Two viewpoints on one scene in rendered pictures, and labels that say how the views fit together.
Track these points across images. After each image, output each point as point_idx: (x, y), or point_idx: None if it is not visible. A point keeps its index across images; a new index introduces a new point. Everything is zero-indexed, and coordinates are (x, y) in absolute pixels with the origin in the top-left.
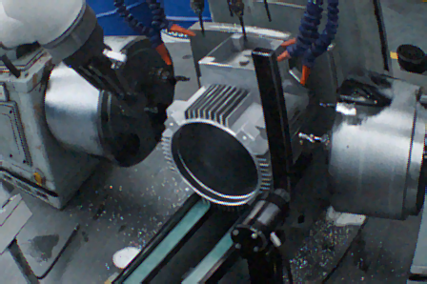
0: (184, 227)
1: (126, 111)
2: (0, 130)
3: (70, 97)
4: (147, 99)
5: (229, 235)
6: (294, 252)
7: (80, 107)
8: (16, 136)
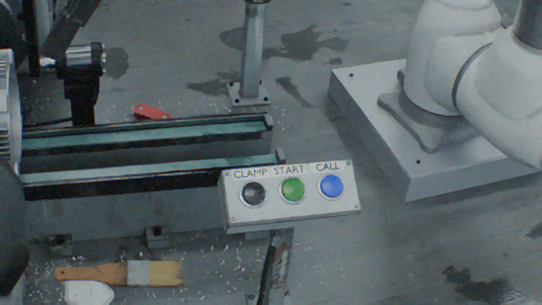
0: (58, 175)
1: (67, 49)
2: None
3: (0, 205)
4: (41, 47)
5: (53, 144)
6: None
7: (8, 191)
8: None
